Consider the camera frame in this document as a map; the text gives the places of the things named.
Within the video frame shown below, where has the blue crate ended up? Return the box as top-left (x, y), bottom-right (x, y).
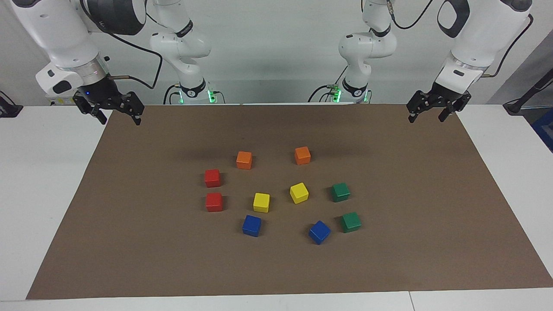
top-left (531, 108), bottom-right (553, 152)

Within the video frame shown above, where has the brown table mat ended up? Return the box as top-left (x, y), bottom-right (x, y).
top-left (26, 104), bottom-right (553, 300)

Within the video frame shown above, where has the green wooden block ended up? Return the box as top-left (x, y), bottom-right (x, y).
top-left (340, 212), bottom-right (362, 233)
top-left (331, 182), bottom-right (350, 203)

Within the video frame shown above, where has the black base cable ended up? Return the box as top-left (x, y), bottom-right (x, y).
top-left (308, 65), bottom-right (348, 103)
top-left (163, 84), bottom-right (180, 105)

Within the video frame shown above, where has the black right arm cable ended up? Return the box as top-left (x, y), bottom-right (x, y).
top-left (80, 0), bottom-right (164, 90)

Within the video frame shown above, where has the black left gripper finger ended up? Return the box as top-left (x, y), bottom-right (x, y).
top-left (406, 90), bottom-right (432, 124)
top-left (438, 93), bottom-right (472, 123)

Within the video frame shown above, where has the black right base cable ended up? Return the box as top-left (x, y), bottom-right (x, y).
top-left (163, 84), bottom-right (180, 105)

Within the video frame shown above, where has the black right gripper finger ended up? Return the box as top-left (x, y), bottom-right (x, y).
top-left (123, 92), bottom-right (144, 126)
top-left (73, 93), bottom-right (108, 125)

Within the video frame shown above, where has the blue wooden block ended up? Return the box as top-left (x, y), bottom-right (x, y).
top-left (308, 220), bottom-right (331, 245)
top-left (242, 215), bottom-right (262, 237)

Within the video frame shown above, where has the black stand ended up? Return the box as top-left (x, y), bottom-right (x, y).
top-left (503, 69), bottom-right (553, 115)

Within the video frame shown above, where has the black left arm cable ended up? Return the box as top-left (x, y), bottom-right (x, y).
top-left (387, 0), bottom-right (534, 79)

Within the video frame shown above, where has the black clamp mount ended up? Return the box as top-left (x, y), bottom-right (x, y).
top-left (0, 91), bottom-right (23, 118)

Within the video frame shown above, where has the black left base cable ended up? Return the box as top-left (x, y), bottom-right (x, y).
top-left (308, 65), bottom-right (348, 103)

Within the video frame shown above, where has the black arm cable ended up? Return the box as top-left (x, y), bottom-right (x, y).
top-left (387, 0), bottom-right (534, 79)
top-left (80, 0), bottom-right (164, 90)

